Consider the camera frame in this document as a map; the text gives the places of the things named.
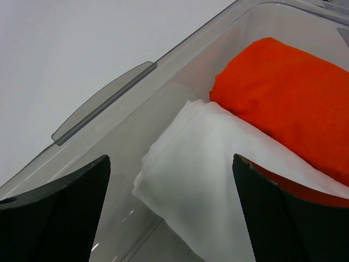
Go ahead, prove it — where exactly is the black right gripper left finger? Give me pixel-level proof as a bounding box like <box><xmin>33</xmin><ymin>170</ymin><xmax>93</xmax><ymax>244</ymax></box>
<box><xmin>1</xmin><ymin>155</ymin><xmax>111</xmax><ymax>261</ymax></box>

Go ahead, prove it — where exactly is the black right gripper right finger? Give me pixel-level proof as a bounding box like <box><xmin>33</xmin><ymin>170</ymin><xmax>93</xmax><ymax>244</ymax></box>
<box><xmin>232</xmin><ymin>154</ymin><xmax>348</xmax><ymax>261</ymax></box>

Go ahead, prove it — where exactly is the white t shirt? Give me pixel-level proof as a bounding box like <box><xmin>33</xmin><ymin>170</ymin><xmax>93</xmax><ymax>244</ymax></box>
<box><xmin>133</xmin><ymin>100</ymin><xmax>348</xmax><ymax>261</ymax></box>

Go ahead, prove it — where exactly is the clear grey plastic bin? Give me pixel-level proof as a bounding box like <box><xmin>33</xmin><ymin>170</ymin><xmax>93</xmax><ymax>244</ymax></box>
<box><xmin>1</xmin><ymin>1</ymin><xmax>348</xmax><ymax>261</ymax></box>

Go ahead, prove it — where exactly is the rolled orange t shirt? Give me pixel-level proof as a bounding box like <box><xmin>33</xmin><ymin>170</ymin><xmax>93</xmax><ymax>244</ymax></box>
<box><xmin>209</xmin><ymin>37</ymin><xmax>348</xmax><ymax>185</ymax></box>

